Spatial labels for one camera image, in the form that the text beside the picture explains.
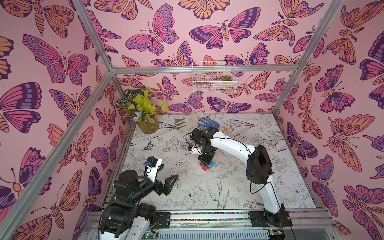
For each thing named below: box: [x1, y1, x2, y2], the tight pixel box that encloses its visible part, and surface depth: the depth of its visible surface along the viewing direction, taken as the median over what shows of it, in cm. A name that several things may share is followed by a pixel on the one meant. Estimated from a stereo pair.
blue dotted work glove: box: [197, 116, 220, 131], surface depth 118 cm
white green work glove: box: [164, 115, 187, 134], surface depth 117 cm
